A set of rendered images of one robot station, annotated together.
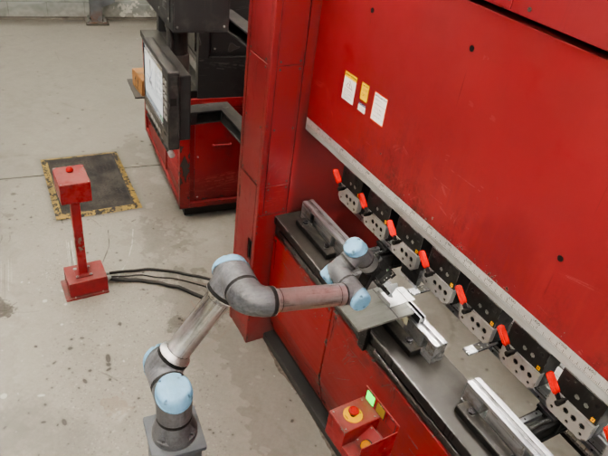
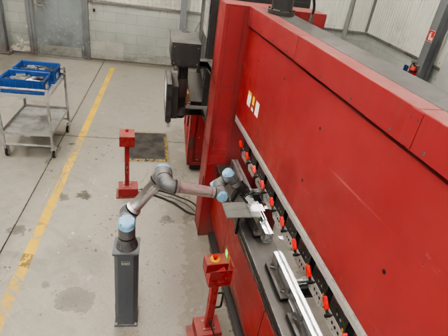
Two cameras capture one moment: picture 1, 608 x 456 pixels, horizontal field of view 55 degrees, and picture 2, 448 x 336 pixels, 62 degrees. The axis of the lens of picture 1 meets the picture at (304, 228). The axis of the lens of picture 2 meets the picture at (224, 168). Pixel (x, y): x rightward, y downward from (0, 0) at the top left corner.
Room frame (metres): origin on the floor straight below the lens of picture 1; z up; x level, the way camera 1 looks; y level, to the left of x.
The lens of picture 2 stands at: (-0.50, -0.80, 2.67)
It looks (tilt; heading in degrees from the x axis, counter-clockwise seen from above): 30 degrees down; 16
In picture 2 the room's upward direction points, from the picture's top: 9 degrees clockwise
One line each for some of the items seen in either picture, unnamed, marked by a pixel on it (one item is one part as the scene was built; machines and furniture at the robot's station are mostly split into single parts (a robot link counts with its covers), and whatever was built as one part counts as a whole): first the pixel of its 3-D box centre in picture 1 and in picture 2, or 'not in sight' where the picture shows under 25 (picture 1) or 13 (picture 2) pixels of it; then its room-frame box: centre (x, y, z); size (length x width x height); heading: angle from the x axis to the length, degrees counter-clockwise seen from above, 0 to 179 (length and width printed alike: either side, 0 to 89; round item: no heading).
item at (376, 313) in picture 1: (374, 307); (241, 209); (1.74, -0.31, 1.00); 0.26 x 0.18 x 0.01; 123
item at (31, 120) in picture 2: not in sight; (35, 110); (3.08, 2.96, 0.47); 0.90 x 0.66 x 0.95; 28
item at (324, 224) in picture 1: (331, 235); (240, 178); (2.28, -0.14, 0.92); 0.50 x 0.06 x 0.10; 33
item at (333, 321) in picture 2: not in sight; (343, 319); (0.84, -1.08, 1.26); 0.15 x 0.09 x 0.17; 33
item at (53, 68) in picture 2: not in sight; (37, 71); (3.30, 3.07, 0.92); 0.50 x 0.36 x 0.18; 118
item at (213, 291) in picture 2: not in sight; (211, 301); (1.35, -0.31, 0.39); 0.05 x 0.05 x 0.54; 35
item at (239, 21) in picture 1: (224, 29); (204, 68); (2.75, 0.50, 1.67); 0.40 x 0.24 x 0.07; 33
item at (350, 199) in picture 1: (357, 188); (250, 151); (2.17, -0.20, 1.26); 0.15 x 0.09 x 0.17; 33
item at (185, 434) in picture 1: (174, 422); (127, 240); (1.21, 0.33, 0.82); 0.15 x 0.15 x 0.10
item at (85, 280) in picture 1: (78, 232); (127, 163); (2.66, 1.28, 0.41); 0.25 x 0.20 x 0.83; 123
